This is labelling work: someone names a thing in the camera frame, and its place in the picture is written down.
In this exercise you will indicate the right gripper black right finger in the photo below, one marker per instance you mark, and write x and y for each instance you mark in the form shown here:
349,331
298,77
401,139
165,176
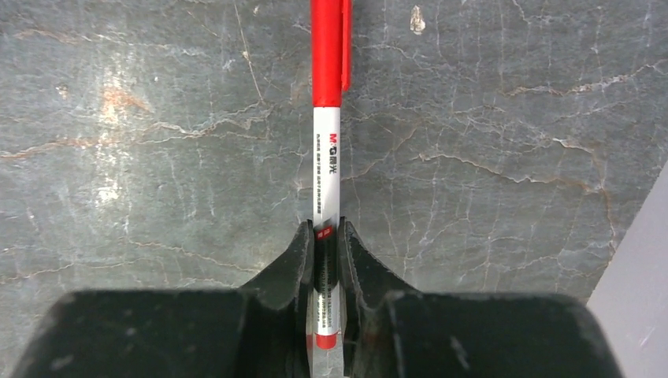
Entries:
367,286

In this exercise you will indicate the red capped whiteboard marker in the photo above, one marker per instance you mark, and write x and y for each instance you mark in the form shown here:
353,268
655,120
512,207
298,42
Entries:
331,35

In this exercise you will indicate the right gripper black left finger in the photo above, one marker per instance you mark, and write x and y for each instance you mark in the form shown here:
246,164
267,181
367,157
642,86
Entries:
277,339

